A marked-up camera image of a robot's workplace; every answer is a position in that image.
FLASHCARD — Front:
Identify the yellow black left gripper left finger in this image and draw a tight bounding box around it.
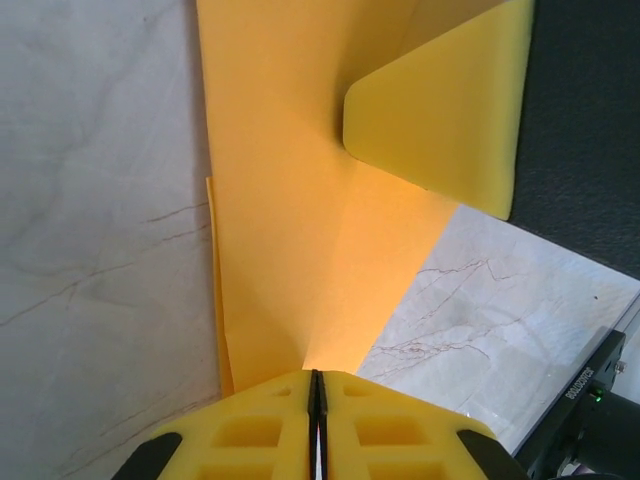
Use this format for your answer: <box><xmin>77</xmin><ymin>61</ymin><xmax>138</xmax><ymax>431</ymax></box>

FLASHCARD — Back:
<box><xmin>110</xmin><ymin>368</ymin><xmax>317</xmax><ymax>480</ymax></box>

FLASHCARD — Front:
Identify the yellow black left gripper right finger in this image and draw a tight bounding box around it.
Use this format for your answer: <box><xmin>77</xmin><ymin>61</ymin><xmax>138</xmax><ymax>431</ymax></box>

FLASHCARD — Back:
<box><xmin>318</xmin><ymin>368</ymin><xmax>527</xmax><ymax>480</ymax></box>

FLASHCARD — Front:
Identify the orange paper sheet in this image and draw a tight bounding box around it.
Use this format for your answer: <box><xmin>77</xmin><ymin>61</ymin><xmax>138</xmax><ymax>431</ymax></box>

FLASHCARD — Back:
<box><xmin>193</xmin><ymin>0</ymin><xmax>522</xmax><ymax>402</ymax></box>

